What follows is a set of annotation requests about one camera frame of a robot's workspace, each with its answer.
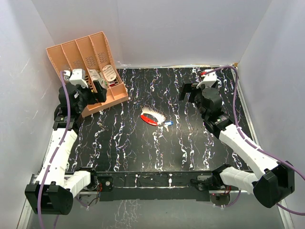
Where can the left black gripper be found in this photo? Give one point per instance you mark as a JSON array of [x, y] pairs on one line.
[[98, 97]]

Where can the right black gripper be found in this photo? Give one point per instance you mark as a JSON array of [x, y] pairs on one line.
[[188, 88]]

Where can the blue key tag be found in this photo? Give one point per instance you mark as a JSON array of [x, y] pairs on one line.
[[169, 123]]

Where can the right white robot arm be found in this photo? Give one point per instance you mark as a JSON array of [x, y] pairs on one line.
[[270, 180]]

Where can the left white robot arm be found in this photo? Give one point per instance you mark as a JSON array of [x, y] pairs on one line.
[[51, 193]]

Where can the white paper packet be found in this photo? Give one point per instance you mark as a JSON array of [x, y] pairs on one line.
[[94, 75]]

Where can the round white label tin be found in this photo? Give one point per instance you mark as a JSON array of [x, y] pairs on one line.
[[109, 73]]

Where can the orange plastic desk organizer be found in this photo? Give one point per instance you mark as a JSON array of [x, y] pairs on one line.
[[92, 54]]

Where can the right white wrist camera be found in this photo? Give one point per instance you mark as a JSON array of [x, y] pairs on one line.
[[207, 80]]

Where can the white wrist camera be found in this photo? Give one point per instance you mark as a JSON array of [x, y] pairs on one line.
[[75, 77], [207, 80]]

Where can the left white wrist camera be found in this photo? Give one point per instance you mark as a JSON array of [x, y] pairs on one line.
[[75, 77]]

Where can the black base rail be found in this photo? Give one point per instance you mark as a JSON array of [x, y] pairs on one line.
[[176, 185]]

